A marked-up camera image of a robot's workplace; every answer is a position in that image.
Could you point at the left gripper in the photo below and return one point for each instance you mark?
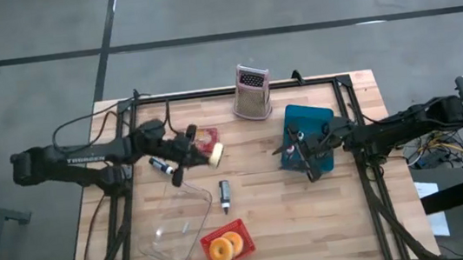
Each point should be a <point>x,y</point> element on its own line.
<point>184,153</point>

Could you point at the dark food colouring bottle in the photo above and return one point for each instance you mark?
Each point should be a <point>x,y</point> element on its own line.
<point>300,135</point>
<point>159,163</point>
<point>224,192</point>

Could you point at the black aluminium table frame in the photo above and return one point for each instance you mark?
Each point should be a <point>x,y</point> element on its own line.
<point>231,90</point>

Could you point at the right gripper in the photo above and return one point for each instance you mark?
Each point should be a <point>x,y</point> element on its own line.
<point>329,141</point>

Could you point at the black beam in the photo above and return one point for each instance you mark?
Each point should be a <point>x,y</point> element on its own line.
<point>461,193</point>

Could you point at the red snack box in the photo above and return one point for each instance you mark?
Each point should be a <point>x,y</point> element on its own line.
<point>210,137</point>

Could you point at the black frame clamp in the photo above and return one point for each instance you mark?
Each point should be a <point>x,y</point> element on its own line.
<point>297,77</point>
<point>136,95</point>

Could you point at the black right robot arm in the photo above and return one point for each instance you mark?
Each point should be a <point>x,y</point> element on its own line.
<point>410,123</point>

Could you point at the clear plastic container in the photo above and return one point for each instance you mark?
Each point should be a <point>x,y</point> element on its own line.
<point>169,233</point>

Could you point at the teal plastic bin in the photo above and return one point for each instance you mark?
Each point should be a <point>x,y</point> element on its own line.
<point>313,114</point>

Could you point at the red slotted plastic basket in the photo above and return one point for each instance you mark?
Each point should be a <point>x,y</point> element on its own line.
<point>236,226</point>

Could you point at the metal box grater pink trim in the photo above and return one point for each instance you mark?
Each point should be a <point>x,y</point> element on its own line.
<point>252,101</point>

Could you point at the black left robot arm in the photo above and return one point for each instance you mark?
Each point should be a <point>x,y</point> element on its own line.
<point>86,155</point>

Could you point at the white paper sheet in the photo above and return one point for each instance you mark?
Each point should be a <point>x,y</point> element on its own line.
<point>426,188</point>

